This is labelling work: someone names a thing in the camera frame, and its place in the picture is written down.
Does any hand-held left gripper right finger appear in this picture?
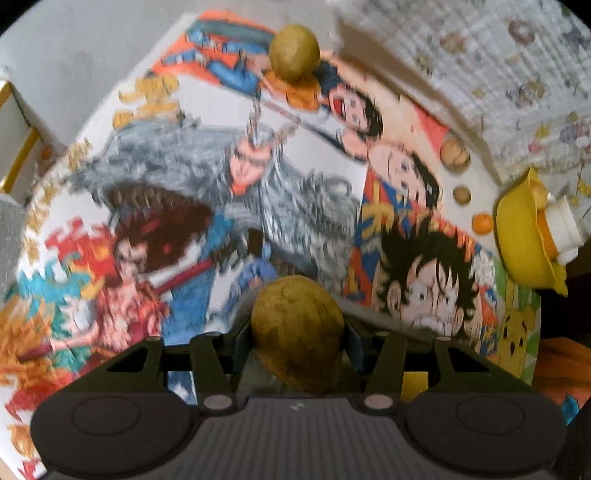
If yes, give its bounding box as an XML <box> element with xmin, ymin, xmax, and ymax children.
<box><xmin>342</xmin><ymin>318</ymin><xmax>497</xmax><ymax>411</ymax></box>

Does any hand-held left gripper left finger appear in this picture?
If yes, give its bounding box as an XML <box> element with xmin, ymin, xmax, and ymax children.
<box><xmin>95</xmin><ymin>318</ymin><xmax>259</xmax><ymax>411</ymax></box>

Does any metal tray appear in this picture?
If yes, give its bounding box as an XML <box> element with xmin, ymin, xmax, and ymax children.
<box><xmin>222</xmin><ymin>277</ymin><xmax>444</xmax><ymax>400</ymax></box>

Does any brown-green pear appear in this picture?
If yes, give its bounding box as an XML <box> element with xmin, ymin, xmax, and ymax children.
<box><xmin>250</xmin><ymin>275</ymin><xmax>346</xmax><ymax>394</ymax></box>

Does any striped pepino melon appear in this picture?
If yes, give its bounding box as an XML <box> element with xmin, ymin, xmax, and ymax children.
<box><xmin>438</xmin><ymin>138</ymin><xmax>472</xmax><ymax>174</ymax></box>

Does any yellow-green pear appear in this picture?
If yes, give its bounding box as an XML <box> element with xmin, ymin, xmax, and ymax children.
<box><xmin>269</xmin><ymin>25</ymin><xmax>320</xmax><ymax>85</ymax></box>

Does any colourful anime poster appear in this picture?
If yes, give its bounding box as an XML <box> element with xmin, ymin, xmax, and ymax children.
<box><xmin>0</xmin><ymin>14</ymin><xmax>509</xmax><ymax>480</ymax></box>

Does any yellow plastic bowl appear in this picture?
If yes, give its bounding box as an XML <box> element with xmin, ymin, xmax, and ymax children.
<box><xmin>495</xmin><ymin>167</ymin><xmax>568</xmax><ymax>296</ymax></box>

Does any orange cloth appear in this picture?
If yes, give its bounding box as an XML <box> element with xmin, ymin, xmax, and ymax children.
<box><xmin>536</xmin><ymin>339</ymin><xmax>583</xmax><ymax>416</ymax></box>

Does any white and orange jar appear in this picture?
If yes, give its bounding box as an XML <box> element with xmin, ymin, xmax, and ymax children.
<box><xmin>538</xmin><ymin>196</ymin><xmax>583</xmax><ymax>264</ymax></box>

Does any printed white cloth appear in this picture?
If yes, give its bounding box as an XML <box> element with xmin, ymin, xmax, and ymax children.
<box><xmin>332</xmin><ymin>0</ymin><xmax>591</xmax><ymax>185</ymax></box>

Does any white box with yellow tape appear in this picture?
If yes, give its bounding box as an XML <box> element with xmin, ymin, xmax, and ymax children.
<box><xmin>0</xmin><ymin>78</ymin><xmax>61</xmax><ymax>195</ymax></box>

